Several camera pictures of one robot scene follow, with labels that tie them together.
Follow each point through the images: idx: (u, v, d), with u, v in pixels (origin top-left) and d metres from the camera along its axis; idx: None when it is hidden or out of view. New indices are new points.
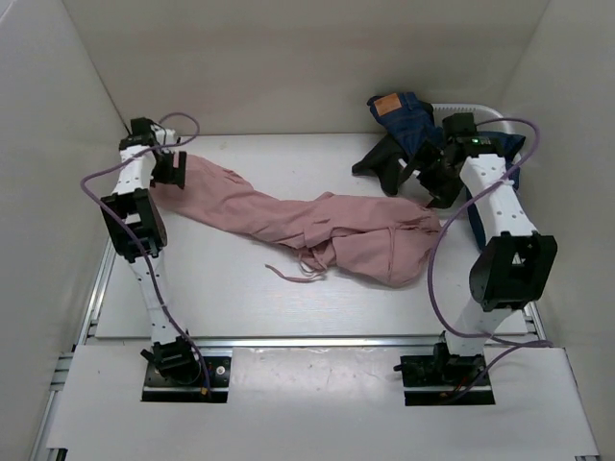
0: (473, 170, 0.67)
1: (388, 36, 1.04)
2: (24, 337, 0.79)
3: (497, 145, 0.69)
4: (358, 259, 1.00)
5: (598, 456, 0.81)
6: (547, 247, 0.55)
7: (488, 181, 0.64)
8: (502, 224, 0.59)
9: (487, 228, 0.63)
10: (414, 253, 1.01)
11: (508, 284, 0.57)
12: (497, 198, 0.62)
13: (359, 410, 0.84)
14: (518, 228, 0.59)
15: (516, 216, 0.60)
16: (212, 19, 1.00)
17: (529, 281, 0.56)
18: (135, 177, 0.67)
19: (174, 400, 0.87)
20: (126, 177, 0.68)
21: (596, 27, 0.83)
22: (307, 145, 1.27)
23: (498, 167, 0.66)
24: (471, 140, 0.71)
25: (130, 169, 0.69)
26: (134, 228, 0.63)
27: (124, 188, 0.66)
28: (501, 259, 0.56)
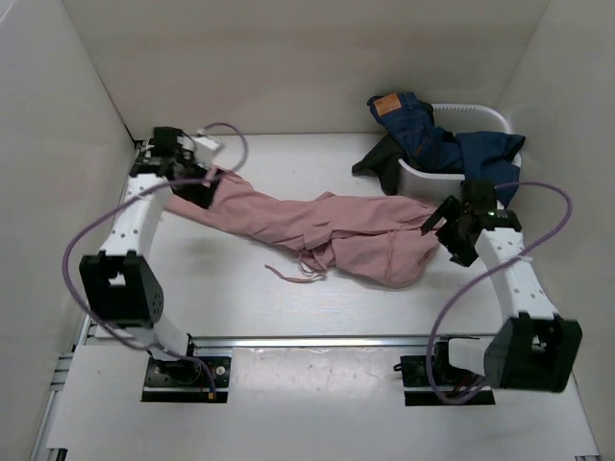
0: (487, 243, 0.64)
1: (387, 36, 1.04)
2: (24, 336, 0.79)
3: (514, 219, 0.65)
4: (358, 260, 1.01)
5: (598, 456, 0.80)
6: (571, 333, 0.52)
7: (504, 255, 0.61)
8: (519, 303, 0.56)
9: (503, 303, 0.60)
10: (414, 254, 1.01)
11: (528, 374, 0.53)
12: (514, 273, 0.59)
13: (359, 410, 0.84)
14: (538, 309, 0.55)
15: (535, 295, 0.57)
16: (212, 20, 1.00)
17: (553, 372, 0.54)
18: (130, 230, 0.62)
19: (174, 400, 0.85)
20: (122, 226, 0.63)
21: (595, 27, 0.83)
22: (307, 145, 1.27)
23: (514, 242, 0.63)
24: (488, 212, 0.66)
25: (131, 216, 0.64)
26: (115, 304, 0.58)
27: (114, 246, 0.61)
28: (520, 344, 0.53)
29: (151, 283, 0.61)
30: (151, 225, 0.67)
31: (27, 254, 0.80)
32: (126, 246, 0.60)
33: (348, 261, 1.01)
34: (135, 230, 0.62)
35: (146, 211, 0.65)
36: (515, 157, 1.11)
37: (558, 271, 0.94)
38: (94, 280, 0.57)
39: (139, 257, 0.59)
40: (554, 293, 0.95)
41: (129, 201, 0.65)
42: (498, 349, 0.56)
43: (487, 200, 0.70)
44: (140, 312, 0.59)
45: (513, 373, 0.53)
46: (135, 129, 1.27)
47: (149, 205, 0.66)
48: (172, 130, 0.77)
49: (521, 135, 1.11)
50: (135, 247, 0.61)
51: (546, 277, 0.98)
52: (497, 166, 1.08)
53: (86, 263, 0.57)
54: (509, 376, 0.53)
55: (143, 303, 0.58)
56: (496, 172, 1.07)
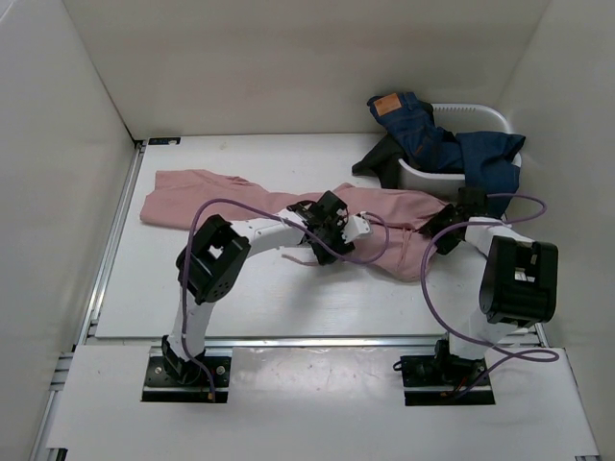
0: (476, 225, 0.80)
1: (387, 36, 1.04)
2: (24, 336, 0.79)
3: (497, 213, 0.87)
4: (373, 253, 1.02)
5: (598, 456, 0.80)
6: (547, 250, 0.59)
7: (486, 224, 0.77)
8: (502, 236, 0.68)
9: None
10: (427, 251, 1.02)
11: (518, 288, 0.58)
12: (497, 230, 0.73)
13: (359, 410, 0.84)
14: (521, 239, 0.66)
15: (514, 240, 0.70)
16: (213, 20, 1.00)
17: (541, 289, 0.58)
18: (257, 229, 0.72)
19: (175, 400, 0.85)
20: (256, 225, 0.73)
21: (596, 26, 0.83)
22: (307, 145, 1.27)
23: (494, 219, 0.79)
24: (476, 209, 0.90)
25: (266, 223, 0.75)
26: (199, 265, 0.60)
27: (238, 227, 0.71)
28: (504, 258, 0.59)
29: (233, 273, 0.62)
30: (267, 243, 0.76)
31: (27, 254, 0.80)
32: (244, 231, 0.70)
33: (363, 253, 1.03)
34: (258, 231, 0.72)
35: (276, 230, 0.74)
36: (515, 157, 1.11)
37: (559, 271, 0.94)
38: (204, 235, 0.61)
39: (247, 248, 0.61)
40: None
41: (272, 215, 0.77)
42: (488, 276, 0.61)
43: (477, 204, 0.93)
44: (205, 286, 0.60)
45: (504, 286, 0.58)
46: (134, 129, 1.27)
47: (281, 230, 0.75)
48: (336, 201, 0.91)
49: (521, 134, 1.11)
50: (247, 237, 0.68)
51: None
52: (499, 167, 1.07)
53: (214, 222, 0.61)
54: (503, 290, 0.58)
55: (214, 279, 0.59)
56: (496, 172, 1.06)
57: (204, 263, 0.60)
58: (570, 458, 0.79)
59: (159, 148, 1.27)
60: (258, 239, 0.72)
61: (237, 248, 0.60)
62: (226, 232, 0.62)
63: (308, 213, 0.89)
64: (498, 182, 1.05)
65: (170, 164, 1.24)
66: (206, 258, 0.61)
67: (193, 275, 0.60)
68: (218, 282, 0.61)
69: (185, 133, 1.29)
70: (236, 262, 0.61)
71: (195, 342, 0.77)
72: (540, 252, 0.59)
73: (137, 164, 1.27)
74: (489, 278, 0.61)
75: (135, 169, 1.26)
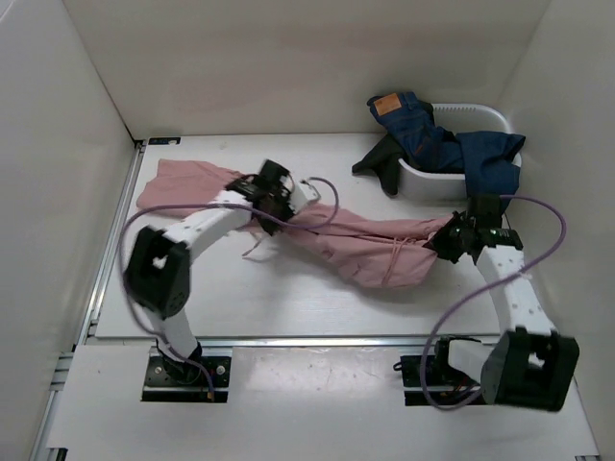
0: (489, 260, 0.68)
1: (388, 36, 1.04)
2: (24, 337, 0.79)
3: (515, 237, 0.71)
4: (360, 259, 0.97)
5: (598, 456, 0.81)
6: (567, 348, 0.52)
7: (504, 272, 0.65)
8: (517, 320, 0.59)
9: (503, 317, 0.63)
10: (418, 262, 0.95)
11: (527, 388, 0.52)
12: (513, 289, 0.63)
13: (360, 410, 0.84)
14: (536, 326, 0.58)
15: (533, 312, 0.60)
16: (213, 19, 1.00)
17: (551, 387, 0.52)
18: (194, 227, 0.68)
19: (177, 400, 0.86)
20: (192, 222, 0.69)
21: (597, 26, 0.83)
22: (307, 145, 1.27)
23: (515, 259, 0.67)
24: (489, 230, 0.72)
25: (203, 217, 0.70)
26: (146, 283, 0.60)
27: (175, 230, 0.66)
28: (518, 359, 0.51)
29: (182, 280, 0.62)
30: (215, 234, 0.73)
31: (27, 254, 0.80)
32: (182, 234, 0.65)
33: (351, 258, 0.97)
34: (198, 229, 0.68)
35: (218, 219, 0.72)
36: (516, 157, 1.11)
37: (559, 271, 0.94)
38: (140, 254, 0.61)
39: (187, 254, 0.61)
40: (554, 294, 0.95)
41: (209, 206, 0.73)
42: (494, 361, 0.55)
43: (491, 213, 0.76)
44: (157, 302, 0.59)
45: (511, 386, 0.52)
46: (135, 129, 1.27)
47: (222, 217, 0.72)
48: (278, 169, 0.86)
49: (521, 134, 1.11)
50: (188, 240, 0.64)
51: (547, 277, 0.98)
52: (498, 167, 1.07)
53: (148, 230, 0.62)
54: (507, 390, 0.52)
55: (164, 295, 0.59)
56: (496, 172, 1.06)
57: (149, 278, 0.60)
58: (570, 458, 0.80)
59: (159, 148, 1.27)
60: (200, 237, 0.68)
61: (178, 254, 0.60)
62: (161, 243, 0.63)
63: (250, 189, 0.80)
64: (498, 181, 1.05)
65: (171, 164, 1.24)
66: (149, 272, 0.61)
67: (142, 292, 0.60)
68: (172, 297, 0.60)
69: (186, 133, 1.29)
70: (182, 269, 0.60)
71: (185, 343, 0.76)
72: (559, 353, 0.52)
73: (137, 164, 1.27)
74: (495, 366, 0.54)
75: (135, 169, 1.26)
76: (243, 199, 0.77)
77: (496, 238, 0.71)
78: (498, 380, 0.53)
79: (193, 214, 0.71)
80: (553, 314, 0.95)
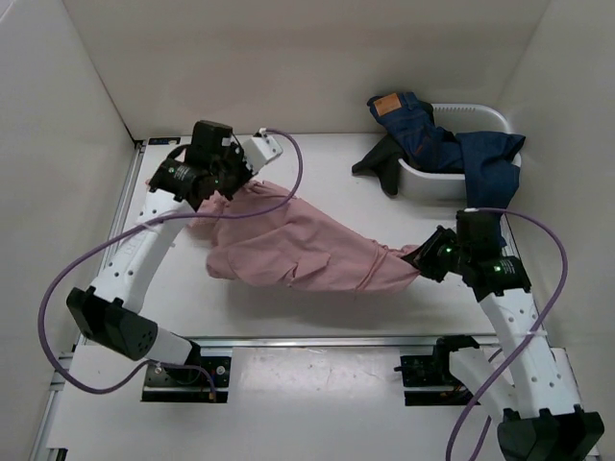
0: (499, 314, 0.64)
1: (387, 36, 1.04)
2: (24, 337, 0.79)
3: (521, 274, 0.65)
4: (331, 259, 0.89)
5: (598, 456, 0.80)
6: (593, 428, 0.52)
7: (516, 329, 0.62)
8: (539, 397, 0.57)
9: (518, 376, 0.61)
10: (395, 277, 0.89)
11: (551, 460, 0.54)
12: (529, 355, 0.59)
13: (359, 410, 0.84)
14: (558, 401, 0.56)
15: (553, 383, 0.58)
16: (213, 20, 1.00)
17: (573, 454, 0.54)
18: (126, 271, 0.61)
19: (175, 400, 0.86)
20: (122, 264, 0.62)
21: (596, 26, 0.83)
22: (307, 145, 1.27)
23: (526, 310, 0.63)
24: (493, 268, 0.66)
25: (131, 253, 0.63)
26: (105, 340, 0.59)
27: (104, 283, 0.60)
28: (544, 447, 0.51)
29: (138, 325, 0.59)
30: (157, 257, 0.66)
31: (27, 254, 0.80)
32: (114, 288, 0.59)
33: (317, 256, 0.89)
34: (130, 271, 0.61)
35: (150, 245, 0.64)
36: (515, 157, 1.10)
37: (559, 271, 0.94)
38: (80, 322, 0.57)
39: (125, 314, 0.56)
40: None
41: (135, 229, 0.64)
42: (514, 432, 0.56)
43: (487, 240, 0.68)
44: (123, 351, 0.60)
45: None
46: (135, 129, 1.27)
47: (157, 237, 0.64)
48: (212, 132, 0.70)
49: (521, 134, 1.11)
50: (123, 296, 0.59)
51: (547, 278, 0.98)
52: (498, 167, 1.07)
53: (77, 298, 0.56)
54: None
55: (127, 348, 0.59)
56: (496, 172, 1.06)
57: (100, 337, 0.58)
58: None
59: (159, 148, 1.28)
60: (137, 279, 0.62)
61: (113, 320, 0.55)
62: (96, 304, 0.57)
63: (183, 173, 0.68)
64: (498, 181, 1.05)
65: None
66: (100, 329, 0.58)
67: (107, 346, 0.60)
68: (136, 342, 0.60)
69: (186, 133, 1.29)
70: (126, 327, 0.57)
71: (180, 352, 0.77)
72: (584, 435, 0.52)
73: (137, 164, 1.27)
74: (516, 440, 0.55)
75: (135, 169, 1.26)
76: (173, 197, 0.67)
77: (499, 279, 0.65)
78: (524, 458, 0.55)
79: (120, 250, 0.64)
80: (553, 313, 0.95)
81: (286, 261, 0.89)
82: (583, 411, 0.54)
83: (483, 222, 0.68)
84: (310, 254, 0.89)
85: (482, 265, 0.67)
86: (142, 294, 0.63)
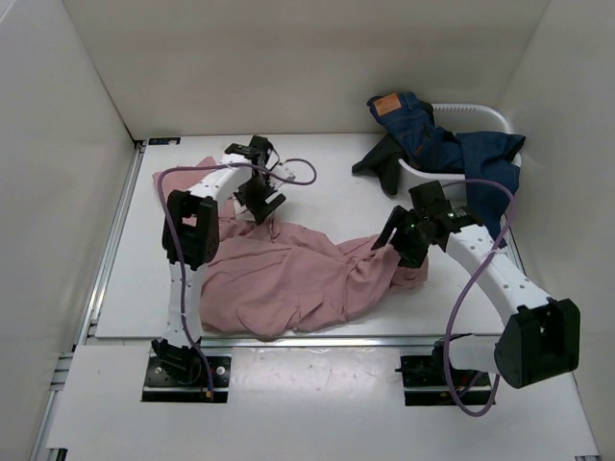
0: (460, 247, 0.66)
1: (387, 36, 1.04)
2: (23, 336, 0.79)
3: (474, 215, 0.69)
4: (324, 298, 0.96)
5: (598, 456, 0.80)
6: (570, 311, 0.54)
7: (480, 254, 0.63)
8: (514, 298, 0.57)
9: (497, 300, 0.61)
10: (373, 294, 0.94)
11: (546, 362, 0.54)
12: (497, 267, 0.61)
13: (359, 410, 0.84)
14: (532, 298, 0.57)
15: (524, 284, 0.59)
16: (213, 20, 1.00)
17: (566, 351, 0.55)
18: (212, 185, 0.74)
19: (175, 400, 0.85)
20: (210, 181, 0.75)
21: (597, 26, 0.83)
22: (307, 145, 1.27)
23: (484, 238, 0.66)
24: (447, 214, 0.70)
25: (215, 176, 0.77)
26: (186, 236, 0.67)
27: (197, 191, 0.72)
28: (531, 338, 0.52)
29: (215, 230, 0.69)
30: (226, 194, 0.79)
31: (27, 254, 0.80)
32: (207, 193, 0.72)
33: (312, 298, 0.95)
34: (216, 186, 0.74)
35: (230, 176, 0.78)
36: (515, 157, 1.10)
37: (559, 271, 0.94)
38: (174, 212, 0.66)
39: (216, 205, 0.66)
40: (554, 293, 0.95)
41: (218, 166, 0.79)
42: (507, 344, 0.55)
43: (439, 200, 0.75)
44: (200, 252, 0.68)
45: (532, 366, 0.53)
46: (135, 129, 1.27)
47: (233, 173, 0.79)
48: (267, 140, 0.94)
49: (521, 134, 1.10)
50: (213, 198, 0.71)
51: (548, 278, 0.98)
52: (498, 167, 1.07)
53: (179, 193, 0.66)
54: (529, 370, 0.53)
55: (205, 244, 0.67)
56: (496, 172, 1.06)
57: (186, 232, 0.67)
58: (570, 458, 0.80)
59: (159, 148, 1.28)
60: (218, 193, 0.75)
61: (208, 207, 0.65)
62: (191, 202, 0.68)
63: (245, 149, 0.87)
64: (498, 181, 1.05)
65: (170, 164, 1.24)
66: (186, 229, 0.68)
67: (185, 248, 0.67)
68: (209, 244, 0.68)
69: (186, 134, 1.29)
70: (213, 220, 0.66)
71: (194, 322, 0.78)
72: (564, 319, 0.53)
73: (137, 164, 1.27)
74: (511, 350, 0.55)
75: (135, 170, 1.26)
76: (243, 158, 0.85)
77: (456, 220, 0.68)
78: (520, 366, 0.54)
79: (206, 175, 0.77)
80: None
81: (284, 306, 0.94)
82: (556, 301, 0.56)
83: (432, 187, 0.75)
84: (306, 297, 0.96)
85: (437, 215, 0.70)
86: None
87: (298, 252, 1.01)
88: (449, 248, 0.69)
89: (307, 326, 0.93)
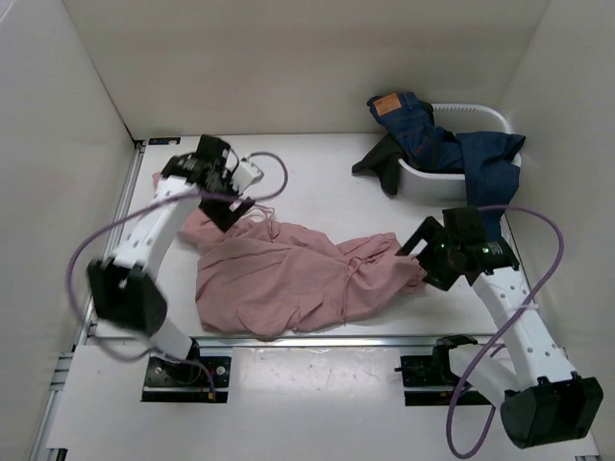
0: (490, 291, 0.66)
1: (388, 36, 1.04)
2: (23, 336, 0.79)
3: (509, 256, 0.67)
4: (324, 298, 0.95)
5: (598, 456, 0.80)
6: (593, 393, 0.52)
7: (508, 304, 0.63)
8: (536, 366, 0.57)
9: (514, 354, 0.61)
10: (373, 298, 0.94)
11: (551, 430, 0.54)
12: (524, 327, 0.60)
13: (359, 410, 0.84)
14: (556, 370, 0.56)
15: (550, 352, 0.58)
16: (213, 20, 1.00)
17: (575, 425, 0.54)
18: (144, 239, 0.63)
19: (175, 400, 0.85)
20: (139, 235, 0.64)
21: (596, 26, 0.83)
22: (307, 145, 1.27)
23: (517, 286, 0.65)
24: (481, 250, 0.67)
25: (149, 226, 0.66)
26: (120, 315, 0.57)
27: (126, 254, 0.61)
28: (542, 418, 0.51)
29: (154, 298, 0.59)
30: (169, 235, 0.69)
31: (27, 254, 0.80)
32: (136, 255, 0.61)
33: (311, 298, 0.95)
34: (148, 240, 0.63)
35: (163, 222, 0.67)
36: (515, 157, 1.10)
37: (559, 271, 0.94)
38: (96, 287, 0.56)
39: (145, 276, 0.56)
40: (554, 293, 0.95)
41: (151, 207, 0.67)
42: (516, 404, 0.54)
43: (474, 228, 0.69)
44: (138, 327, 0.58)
45: (536, 432, 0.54)
46: (135, 129, 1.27)
47: (168, 214, 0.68)
48: (219, 140, 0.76)
49: (521, 135, 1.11)
50: (144, 259, 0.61)
51: (548, 278, 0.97)
52: (499, 167, 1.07)
53: (95, 265, 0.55)
54: (532, 438, 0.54)
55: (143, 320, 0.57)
56: (496, 172, 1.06)
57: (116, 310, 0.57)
58: (570, 458, 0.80)
59: (159, 148, 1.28)
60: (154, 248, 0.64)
61: (138, 279, 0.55)
62: (114, 275, 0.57)
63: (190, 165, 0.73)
64: (498, 181, 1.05)
65: None
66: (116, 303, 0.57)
67: (122, 325, 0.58)
68: (151, 317, 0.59)
69: (186, 134, 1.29)
70: (145, 291, 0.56)
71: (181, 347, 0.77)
72: (585, 399, 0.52)
73: (137, 164, 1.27)
74: (518, 412, 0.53)
75: (135, 170, 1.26)
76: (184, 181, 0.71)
77: (491, 259, 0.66)
78: (526, 431, 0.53)
79: (136, 225, 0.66)
80: (553, 313, 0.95)
81: (283, 307, 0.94)
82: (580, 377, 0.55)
83: (467, 212, 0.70)
84: (307, 297, 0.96)
85: (471, 249, 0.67)
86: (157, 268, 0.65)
87: (298, 252, 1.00)
88: (476, 285, 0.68)
89: (307, 326, 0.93)
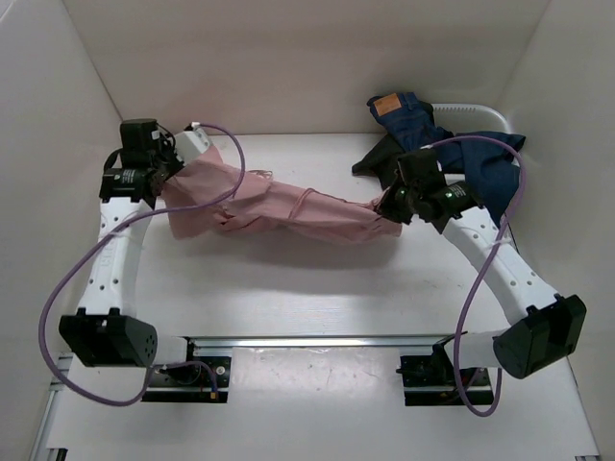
0: (461, 231, 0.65)
1: (388, 36, 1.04)
2: (24, 336, 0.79)
3: (473, 195, 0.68)
4: (271, 188, 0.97)
5: (598, 456, 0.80)
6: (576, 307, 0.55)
7: (481, 243, 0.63)
8: (524, 298, 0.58)
9: (501, 294, 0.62)
10: (332, 211, 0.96)
11: (546, 353, 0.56)
12: (504, 263, 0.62)
13: (359, 411, 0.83)
14: (541, 294, 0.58)
15: (531, 280, 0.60)
16: (213, 19, 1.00)
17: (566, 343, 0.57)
18: (110, 280, 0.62)
19: (174, 400, 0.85)
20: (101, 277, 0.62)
21: (597, 27, 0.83)
22: (307, 145, 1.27)
23: (486, 224, 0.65)
24: (446, 196, 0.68)
25: (109, 262, 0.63)
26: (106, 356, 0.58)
27: (94, 301, 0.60)
28: (537, 341, 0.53)
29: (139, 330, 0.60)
30: (133, 261, 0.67)
31: (27, 254, 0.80)
32: (108, 300, 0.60)
33: (256, 184, 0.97)
34: (114, 279, 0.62)
35: (122, 252, 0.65)
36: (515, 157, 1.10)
37: (559, 270, 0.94)
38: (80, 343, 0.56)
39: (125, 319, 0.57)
40: None
41: (102, 242, 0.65)
42: (510, 339, 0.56)
43: (433, 173, 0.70)
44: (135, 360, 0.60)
45: (532, 357, 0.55)
46: None
47: (128, 239, 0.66)
48: (141, 127, 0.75)
49: (521, 134, 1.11)
50: (117, 303, 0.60)
51: (549, 278, 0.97)
52: (498, 167, 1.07)
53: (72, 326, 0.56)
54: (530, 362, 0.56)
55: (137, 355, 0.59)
56: (496, 172, 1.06)
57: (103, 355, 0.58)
58: (570, 458, 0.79)
59: None
60: (123, 284, 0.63)
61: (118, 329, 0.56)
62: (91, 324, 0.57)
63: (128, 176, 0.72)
64: (498, 181, 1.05)
65: None
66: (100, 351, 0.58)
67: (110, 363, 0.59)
68: (142, 346, 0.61)
69: None
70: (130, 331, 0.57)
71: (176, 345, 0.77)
72: (573, 319, 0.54)
73: None
74: (512, 347, 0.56)
75: None
76: (130, 200, 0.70)
77: (454, 200, 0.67)
78: (523, 359, 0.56)
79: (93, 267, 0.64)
80: None
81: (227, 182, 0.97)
82: (564, 298, 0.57)
83: (425, 157, 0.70)
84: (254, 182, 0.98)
85: (435, 196, 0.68)
86: (132, 303, 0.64)
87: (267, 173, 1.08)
88: (446, 230, 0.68)
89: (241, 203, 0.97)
